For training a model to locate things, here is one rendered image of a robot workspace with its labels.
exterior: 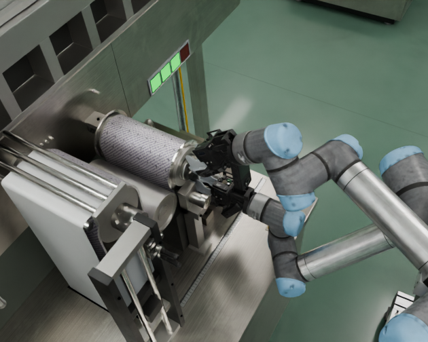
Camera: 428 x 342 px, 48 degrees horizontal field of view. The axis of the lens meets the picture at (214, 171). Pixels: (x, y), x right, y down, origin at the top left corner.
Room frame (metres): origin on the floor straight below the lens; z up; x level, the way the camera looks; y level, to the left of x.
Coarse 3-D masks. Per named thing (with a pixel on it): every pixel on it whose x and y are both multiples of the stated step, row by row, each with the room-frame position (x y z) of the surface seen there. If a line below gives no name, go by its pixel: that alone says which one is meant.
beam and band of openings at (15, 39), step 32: (64, 0) 1.06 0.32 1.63; (96, 0) 1.24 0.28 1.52; (128, 0) 1.24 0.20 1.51; (0, 32) 0.91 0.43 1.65; (32, 32) 0.96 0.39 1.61; (64, 32) 1.12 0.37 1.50; (96, 32) 1.12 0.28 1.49; (0, 64) 0.87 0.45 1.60; (32, 64) 1.01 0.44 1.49; (64, 64) 1.04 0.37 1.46; (0, 96) 0.85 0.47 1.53; (32, 96) 0.92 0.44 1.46; (0, 128) 0.82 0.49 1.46
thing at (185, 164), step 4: (192, 156) 0.83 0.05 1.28; (184, 160) 0.81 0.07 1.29; (184, 164) 0.80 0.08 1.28; (188, 164) 0.81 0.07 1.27; (180, 168) 0.80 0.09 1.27; (184, 168) 0.79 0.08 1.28; (188, 168) 0.81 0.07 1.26; (180, 172) 0.79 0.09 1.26; (184, 172) 0.79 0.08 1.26; (188, 172) 0.81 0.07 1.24; (192, 172) 0.82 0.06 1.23; (180, 176) 0.79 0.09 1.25; (184, 176) 0.79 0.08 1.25; (188, 176) 0.80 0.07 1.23
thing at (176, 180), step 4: (108, 120) 0.97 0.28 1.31; (100, 136) 0.93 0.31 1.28; (100, 140) 0.93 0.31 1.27; (100, 144) 0.92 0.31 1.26; (188, 148) 0.84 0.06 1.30; (192, 148) 0.85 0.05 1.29; (184, 152) 0.82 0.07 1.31; (188, 152) 0.83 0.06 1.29; (192, 152) 0.85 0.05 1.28; (180, 156) 0.81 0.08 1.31; (184, 156) 0.82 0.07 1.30; (180, 160) 0.80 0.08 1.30; (176, 164) 0.80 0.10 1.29; (180, 164) 0.80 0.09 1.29; (176, 168) 0.79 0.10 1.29; (176, 172) 0.78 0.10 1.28; (176, 176) 0.78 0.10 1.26; (176, 180) 0.78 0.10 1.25; (180, 180) 0.79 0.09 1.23; (184, 180) 0.80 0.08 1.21; (176, 184) 0.78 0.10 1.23; (180, 184) 0.79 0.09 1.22
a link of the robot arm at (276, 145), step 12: (252, 132) 0.71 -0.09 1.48; (264, 132) 0.68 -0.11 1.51; (276, 132) 0.66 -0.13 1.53; (288, 132) 0.66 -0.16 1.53; (252, 144) 0.67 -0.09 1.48; (264, 144) 0.65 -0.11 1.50; (276, 144) 0.64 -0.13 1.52; (288, 144) 0.64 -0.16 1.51; (300, 144) 0.65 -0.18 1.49; (252, 156) 0.66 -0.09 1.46; (264, 156) 0.64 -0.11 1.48; (276, 156) 0.63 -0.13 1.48; (288, 156) 0.62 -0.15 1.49; (276, 168) 0.62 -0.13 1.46
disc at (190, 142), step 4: (188, 140) 0.86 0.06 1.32; (192, 140) 0.87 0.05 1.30; (184, 144) 0.84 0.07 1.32; (188, 144) 0.85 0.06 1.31; (192, 144) 0.87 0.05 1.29; (180, 148) 0.82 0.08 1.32; (184, 148) 0.84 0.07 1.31; (180, 152) 0.82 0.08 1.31; (176, 156) 0.80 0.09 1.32; (172, 160) 0.80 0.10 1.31; (176, 160) 0.80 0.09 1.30; (172, 164) 0.79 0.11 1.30; (172, 168) 0.78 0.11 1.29; (168, 172) 0.78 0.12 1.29; (172, 172) 0.78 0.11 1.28; (168, 176) 0.77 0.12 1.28; (172, 176) 0.78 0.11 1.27; (168, 180) 0.77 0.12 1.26; (172, 180) 0.78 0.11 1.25; (168, 184) 0.77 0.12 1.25; (172, 184) 0.77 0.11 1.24; (172, 188) 0.77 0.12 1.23; (176, 188) 0.78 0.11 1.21; (180, 188) 0.80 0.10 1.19
